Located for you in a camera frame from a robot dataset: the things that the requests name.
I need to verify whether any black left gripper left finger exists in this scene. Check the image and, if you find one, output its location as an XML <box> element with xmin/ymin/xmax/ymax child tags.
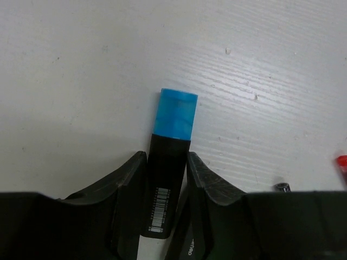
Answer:
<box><xmin>1</xmin><ymin>151</ymin><xmax>147</xmax><ymax>259</ymax></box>

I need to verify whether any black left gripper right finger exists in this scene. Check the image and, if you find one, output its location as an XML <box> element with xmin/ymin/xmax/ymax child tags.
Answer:
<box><xmin>187</xmin><ymin>152</ymin><xmax>346</xmax><ymax>259</ymax></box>

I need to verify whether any blue cap highlighter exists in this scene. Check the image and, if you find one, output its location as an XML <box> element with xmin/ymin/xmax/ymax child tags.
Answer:
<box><xmin>142</xmin><ymin>88</ymin><xmax>198</xmax><ymax>239</ymax></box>

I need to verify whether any black gel pen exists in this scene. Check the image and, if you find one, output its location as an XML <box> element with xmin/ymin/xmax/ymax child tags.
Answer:
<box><xmin>274</xmin><ymin>183</ymin><xmax>291</xmax><ymax>193</ymax></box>

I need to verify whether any black highlighter body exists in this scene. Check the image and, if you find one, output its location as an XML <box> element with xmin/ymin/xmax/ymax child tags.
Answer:
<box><xmin>164</xmin><ymin>171</ymin><xmax>208</xmax><ymax>259</ymax></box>

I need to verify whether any red gel pen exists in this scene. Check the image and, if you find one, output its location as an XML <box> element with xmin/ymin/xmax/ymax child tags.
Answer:
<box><xmin>336</xmin><ymin>155</ymin><xmax>347</xmax><ymax>178</ymax></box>

